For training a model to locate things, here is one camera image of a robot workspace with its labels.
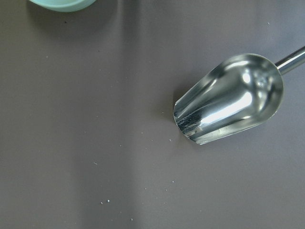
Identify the mint green bowl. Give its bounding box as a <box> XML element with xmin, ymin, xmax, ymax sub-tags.
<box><xmin>30</xmin><ymin>0</ymin><xmax>96</xmax><ymax>12</ymax></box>

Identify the metal scoop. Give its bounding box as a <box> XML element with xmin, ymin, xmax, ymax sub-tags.
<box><xmin>173</xmin><ymin>48</ymin><xmax>305</xmax><ymax>145</ymax></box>

